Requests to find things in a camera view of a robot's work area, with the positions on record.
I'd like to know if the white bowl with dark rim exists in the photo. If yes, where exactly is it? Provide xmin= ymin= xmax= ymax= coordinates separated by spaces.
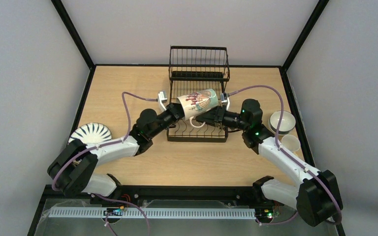
xmin=268 ymin=111 xmax=296 ymax=135

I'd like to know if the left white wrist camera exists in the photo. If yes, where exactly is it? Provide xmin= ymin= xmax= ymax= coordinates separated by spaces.
xmin=157 ymin=90 xmax=167 ymax=112

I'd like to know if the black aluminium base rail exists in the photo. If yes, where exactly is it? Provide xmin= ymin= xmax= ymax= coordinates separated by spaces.
xmin=43 ymin=177 xmax=287 ymax=207

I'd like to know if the white slotted cable duct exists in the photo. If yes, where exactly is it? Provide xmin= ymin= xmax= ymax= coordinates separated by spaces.
xmin=48 ymin=206 xmax=255 ymax=220

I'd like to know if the yellow ceramic mug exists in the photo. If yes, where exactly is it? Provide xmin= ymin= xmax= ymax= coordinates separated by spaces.
xmin=281 ymin=135 xmax=301 ymax=152

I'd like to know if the seashell pattern ceramic mug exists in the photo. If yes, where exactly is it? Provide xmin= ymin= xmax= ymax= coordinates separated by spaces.
xmin=177 ymin=88 xmax=219 ymax=128

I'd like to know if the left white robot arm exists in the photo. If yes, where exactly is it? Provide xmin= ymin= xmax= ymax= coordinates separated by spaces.
xmin=47 ymin=103 xmax=184 ymax=197

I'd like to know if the black wire dish rack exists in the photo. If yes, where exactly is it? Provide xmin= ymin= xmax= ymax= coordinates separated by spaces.
xmin=166 ymin=46 xmax=230 ymax=143

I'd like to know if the blue striped white plate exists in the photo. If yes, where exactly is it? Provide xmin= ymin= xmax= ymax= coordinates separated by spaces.
xmin=67 ymin=122 xmax=112 ymax=144

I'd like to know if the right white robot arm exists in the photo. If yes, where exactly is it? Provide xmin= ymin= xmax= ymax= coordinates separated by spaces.
xmin=196 ymin=99 xmax=343 ymax=227

